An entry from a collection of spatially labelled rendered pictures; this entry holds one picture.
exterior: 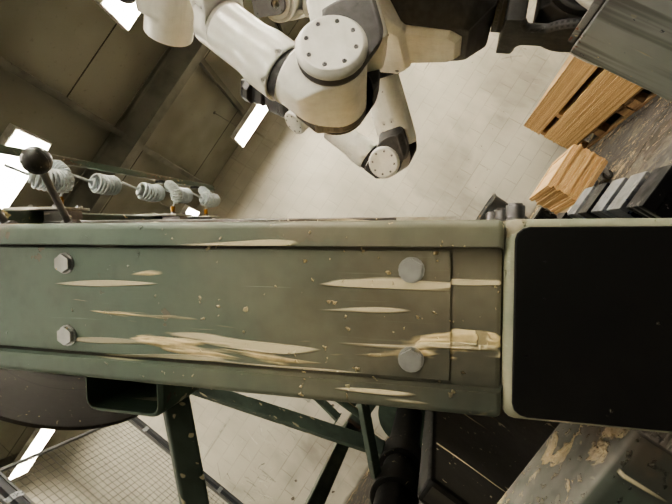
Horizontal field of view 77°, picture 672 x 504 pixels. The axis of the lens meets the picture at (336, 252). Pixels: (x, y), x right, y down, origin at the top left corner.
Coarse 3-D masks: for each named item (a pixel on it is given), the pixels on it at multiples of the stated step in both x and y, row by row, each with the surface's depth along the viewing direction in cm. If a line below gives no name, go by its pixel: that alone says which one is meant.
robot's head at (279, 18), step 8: (256, 0) 77; (264, 0) 77; (272, 0) 77; (280, 0) 76; (288, 0) 76; (256, 8) 78; (264, 8) 77; (272, 8) 77; (280, 8) 77; (288, 8) 77; (256, 16) 79; (264, 16) 78; (272, 16) 79; (280, 16) 78; (288, 16) 78
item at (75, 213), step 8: (56, 160) 116; (56, 168) 115; (64, 168) 115; (72, 176) 116; (64, 192) 115; (8, 208) 114; (16, 208) 113; (24, 208) 112; (32, 208) 112; (40, 208) 111; (48, 208) 111; (56, 208) 110; (72, 208) 114; (80, 208) 116; (88, 208) 119; (48, 216) 114; (56, 216) 113; (72, 216) 114; (80, 216) 116; (400, 216) 90; (408, 216) 90; (416, 216) 90; (424, 216) 89; (432, 216) 89; (440, 216) 88; (448, 216) 88
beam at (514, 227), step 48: (528, 240) 22; (576, 240) 21; (624, 240) 21; (528, 288) 22; (576, 288) 22; (624, 288) 21; (528, 336) 22; (576, 336) 22; (624, 336) 21; (528, 384) 22; (576, 384) 22; (624, 384) 21
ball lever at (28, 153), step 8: (24, 152) 56; (32, 152) 56; (40, 152) 56; (48, 152) 58; (24, 160) 56; (32, 160) 56; (40, 160) 56; (48, 160) 57; (24, 168) 56; (32, 168) 56; (40, 168) 57; (48, 168) 58; (40, 176) 58; (48, 176) 59; (48, 184) 59; (56, 192) 60; (56, 200) 60; (64, 208) 61; (64, 216) 61
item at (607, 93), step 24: (576, 72) 403; (600, 72) 392; (552, 96) 456; (576, 96) 460; (600, 96) 412; (624, 96) 394; (648, 96) 387; (528, 120) 523; (552, 120) 525; (576, 120) 466; (600, 120) 445; (576, 144) 512
